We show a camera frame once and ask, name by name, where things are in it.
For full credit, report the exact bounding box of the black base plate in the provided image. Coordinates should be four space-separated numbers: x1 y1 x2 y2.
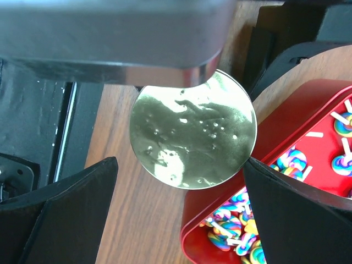
0 59 105 204

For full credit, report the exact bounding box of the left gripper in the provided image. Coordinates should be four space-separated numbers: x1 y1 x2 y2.
243 1 351 100

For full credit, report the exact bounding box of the gold round lid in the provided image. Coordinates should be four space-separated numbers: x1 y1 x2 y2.
129 70 257 190

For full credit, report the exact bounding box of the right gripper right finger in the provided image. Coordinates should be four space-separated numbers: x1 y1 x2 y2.
243 158 351 263

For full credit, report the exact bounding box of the red lollipop tin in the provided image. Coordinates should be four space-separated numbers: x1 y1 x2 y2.
180 79 351 263

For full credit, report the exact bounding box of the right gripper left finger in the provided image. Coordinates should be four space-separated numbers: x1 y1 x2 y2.
1 157 118 263

